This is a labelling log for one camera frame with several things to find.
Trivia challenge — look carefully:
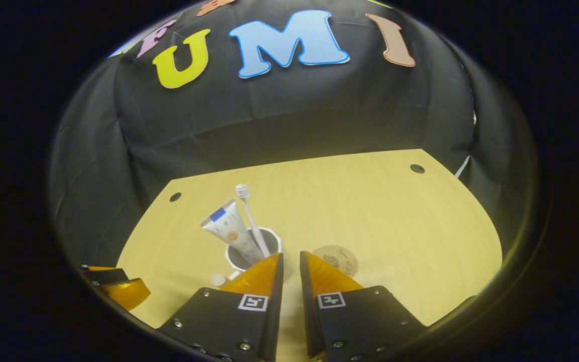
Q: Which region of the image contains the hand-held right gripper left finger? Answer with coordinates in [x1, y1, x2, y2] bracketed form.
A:
[158, 253, 284, 361]

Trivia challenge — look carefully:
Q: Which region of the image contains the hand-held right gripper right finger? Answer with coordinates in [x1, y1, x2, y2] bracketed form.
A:
[300, 251, 428, 360]

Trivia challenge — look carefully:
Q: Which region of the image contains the round cork coaster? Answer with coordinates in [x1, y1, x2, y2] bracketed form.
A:
[313, 245, 359, 277]

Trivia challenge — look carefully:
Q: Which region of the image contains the white cup with wooden handle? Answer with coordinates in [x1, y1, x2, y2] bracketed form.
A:
[211, 227, 282, 287]

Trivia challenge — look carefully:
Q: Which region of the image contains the white toothpaste tube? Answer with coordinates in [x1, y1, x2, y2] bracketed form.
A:
[201, 199, 265, 265]

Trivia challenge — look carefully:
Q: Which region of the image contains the pale pink toothbrush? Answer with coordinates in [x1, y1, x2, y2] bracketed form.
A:
[235, 185, 271, 258]

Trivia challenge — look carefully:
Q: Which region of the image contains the light wooden desktop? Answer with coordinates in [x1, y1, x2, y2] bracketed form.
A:
[116, 149, 503, 361]

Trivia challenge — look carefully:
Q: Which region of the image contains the black backdrop cloth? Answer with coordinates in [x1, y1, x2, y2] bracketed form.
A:
[47, 0, 541, 302]

